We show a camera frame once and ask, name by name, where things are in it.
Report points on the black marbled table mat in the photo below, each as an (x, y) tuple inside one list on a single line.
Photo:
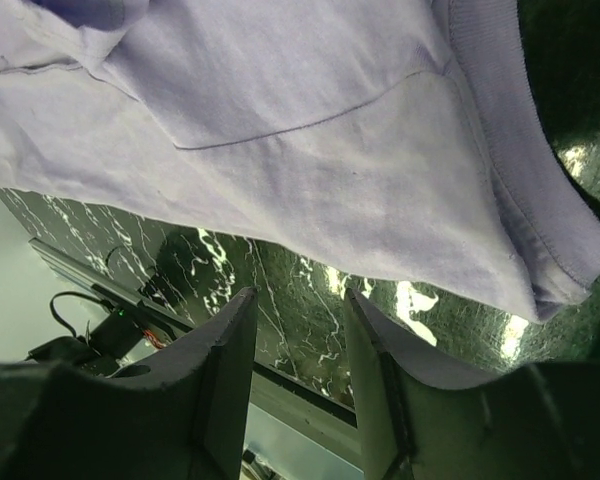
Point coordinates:
[(193, 271)]

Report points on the lavender t shirt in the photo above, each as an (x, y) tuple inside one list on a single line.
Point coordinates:
[(396, 140)]

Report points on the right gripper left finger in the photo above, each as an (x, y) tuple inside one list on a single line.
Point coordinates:
[(177, 414)]

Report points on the right connector board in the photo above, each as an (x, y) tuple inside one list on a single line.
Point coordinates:
[(124, 327)]

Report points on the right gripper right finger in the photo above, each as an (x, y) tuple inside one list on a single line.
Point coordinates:
[(423, 414)]

